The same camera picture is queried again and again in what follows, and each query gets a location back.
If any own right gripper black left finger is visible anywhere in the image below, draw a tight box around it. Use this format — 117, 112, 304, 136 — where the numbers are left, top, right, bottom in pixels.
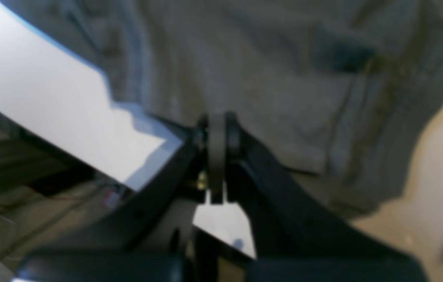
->
14, 115, 208, 282

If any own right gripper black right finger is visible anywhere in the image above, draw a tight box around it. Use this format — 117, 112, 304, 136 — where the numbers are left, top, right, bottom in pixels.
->
224, 113, 427, 282

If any grey T-shirt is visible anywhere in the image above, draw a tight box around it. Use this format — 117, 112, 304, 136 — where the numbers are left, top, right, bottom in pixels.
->
2, 0, 443, 219

